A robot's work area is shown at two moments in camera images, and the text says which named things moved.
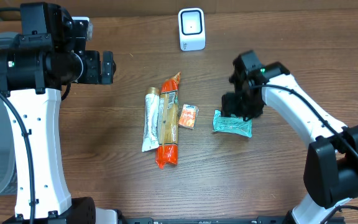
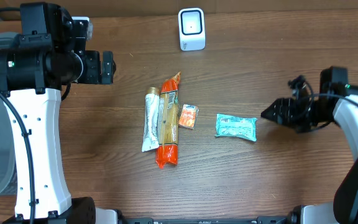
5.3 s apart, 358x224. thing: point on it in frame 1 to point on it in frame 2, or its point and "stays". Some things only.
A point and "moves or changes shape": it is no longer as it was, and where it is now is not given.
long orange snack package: (168, 144) stays
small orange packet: (188, 116) stays
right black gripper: (230, 107) to (288, 104)
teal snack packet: (232, 124) moves or changes shape
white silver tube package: (151, 135) stays
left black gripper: (107, 68) stays
